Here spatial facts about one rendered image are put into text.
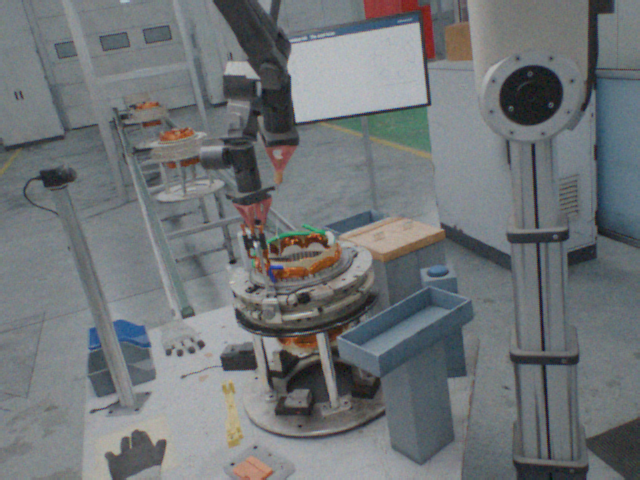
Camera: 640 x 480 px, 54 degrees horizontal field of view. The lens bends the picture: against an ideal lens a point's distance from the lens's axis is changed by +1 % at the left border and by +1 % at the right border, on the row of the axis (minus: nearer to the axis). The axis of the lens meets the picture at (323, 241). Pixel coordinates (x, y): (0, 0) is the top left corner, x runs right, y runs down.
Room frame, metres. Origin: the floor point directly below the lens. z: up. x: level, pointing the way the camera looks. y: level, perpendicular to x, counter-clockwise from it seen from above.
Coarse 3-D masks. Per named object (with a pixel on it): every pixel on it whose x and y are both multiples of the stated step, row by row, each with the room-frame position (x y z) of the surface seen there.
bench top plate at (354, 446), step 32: (192, 320) 1.77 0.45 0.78; (224, 320) 1.73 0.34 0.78; (160, 352) 1.60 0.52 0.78; (160, 384) 1.42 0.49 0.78; (192, 384) 1.39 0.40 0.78; (448, 384) 1.20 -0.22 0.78; (96, 416) 1.33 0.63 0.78; (128, 416) 1.30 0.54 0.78; (192, 416) 1.25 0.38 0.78; (224, 416) 1.23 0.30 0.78; (384, 416) 1.12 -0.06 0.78; (192, 448) 1.13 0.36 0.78; (224, 448) 1.11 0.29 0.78; (288, 448) 1.07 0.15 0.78; (320, 448) 1.06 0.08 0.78; (352, 448) 1.04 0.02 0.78; (384, 448) 1.02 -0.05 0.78; (448, 448) 0.99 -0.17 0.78
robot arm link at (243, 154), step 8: (224, 144) 1.41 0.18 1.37; (232, 144) 1.40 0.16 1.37; (240, 144) 1.39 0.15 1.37; (248, 144) 1.39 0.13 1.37; (224, 152) 1.39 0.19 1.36; (232, 152) 1.38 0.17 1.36; (240, 152) 1.37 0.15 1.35; (248, 152) 1.37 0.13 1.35; (224, 160) 1.40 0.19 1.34; (232, 160) 1.39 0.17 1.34; (240, 160) 1.37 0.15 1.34; (248, 160) 1.37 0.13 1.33; (256, 160) 1.39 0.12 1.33; (240, 168) 1.37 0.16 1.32; (248, 168) 1.37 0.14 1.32
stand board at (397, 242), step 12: (360, 228) 1.55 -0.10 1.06; (384, 228) 1.52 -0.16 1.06; (396, 228) 1.50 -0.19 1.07; (420, 228) 1.47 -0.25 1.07; (432, 228) 1.45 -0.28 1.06; (348, 240) 1.48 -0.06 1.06; (360, 240) 1.46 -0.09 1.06; (372, 240) 1.44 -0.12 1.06; (384, 240) 1.43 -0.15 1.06; (396, 240) 1.41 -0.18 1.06; (408, 240) 1.40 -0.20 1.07; (420, 240) 1.40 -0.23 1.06; (432, 240) 1.41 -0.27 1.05; (372, 252) 1.38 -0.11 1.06; (384, 252) 1.35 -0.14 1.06; (396, 252) 1.36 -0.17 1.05; (408, 252) 1.38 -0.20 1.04
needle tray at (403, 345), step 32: (384, 320) 1.05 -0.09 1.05; (416, 320) 1.07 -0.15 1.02; (448, 320) 1.00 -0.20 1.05; (352, 352) 0.95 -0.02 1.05; (384, 352) 0.91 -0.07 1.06; (416, 352) 0.95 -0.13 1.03; (384, 384) 1.01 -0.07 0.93; (416, 384) 0.96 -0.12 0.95; (416, 416) 0.96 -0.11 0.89; (448, 416) 1.01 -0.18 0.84; (416, 448) 0.96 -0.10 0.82
